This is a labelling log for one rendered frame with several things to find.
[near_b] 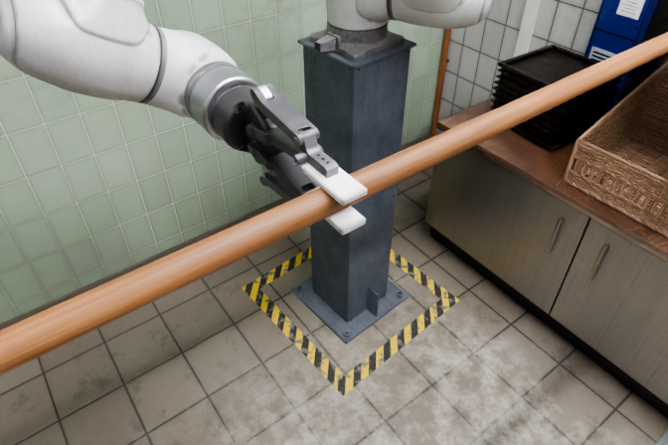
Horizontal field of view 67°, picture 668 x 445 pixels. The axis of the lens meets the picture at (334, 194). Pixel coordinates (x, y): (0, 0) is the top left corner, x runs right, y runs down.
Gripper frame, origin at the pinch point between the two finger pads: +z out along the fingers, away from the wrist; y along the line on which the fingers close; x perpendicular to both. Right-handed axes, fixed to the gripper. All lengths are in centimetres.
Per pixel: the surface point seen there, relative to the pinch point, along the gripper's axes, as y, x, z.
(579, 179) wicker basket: 58, -105, -20
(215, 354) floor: 120, -3, -72
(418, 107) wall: 92, -141, -121
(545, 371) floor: 120, -88, -1
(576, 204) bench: 63, -100, -17
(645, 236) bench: 62, -101, 3
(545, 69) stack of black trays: 42, -127, -53
